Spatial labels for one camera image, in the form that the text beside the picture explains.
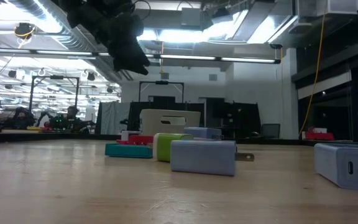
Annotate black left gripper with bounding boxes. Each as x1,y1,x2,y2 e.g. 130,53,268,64
94,12,151,76

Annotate white plastic storage bin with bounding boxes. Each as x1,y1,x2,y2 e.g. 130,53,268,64
140,108,201,136

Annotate red wall charger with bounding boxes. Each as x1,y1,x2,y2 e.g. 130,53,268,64
128,134,154,146

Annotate teal labelled card box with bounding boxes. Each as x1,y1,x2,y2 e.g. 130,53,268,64
104,142,154,159

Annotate green white wall charger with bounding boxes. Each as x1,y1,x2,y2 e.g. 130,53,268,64
153,133,195,163

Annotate blue-grey wall charger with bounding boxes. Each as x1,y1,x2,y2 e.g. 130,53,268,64
314,142,358,191
184,126,224,141
170,139,255,177

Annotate grey cover sheet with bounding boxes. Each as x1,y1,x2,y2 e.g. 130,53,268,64
95,101,131,136

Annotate long ceiling light fixture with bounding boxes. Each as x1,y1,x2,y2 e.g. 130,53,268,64
0,47,282,65

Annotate person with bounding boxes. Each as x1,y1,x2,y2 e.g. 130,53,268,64
44,105,87,132

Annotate black partition panels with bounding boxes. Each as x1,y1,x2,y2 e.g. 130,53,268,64
127,95,262,139

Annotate background wooden workbench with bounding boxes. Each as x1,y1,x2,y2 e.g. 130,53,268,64
0,128,121,144

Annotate red white background box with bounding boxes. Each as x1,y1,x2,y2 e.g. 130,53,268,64
301,127,335,141

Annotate black metal gantry frame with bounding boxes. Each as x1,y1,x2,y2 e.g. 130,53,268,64
29,75,81,125
138,80,185,103

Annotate black yellow cable reel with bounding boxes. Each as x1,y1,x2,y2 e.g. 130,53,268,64
13,22,37,40

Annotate yellow hanging cable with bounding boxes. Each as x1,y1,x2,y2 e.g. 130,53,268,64
298,12,328,137

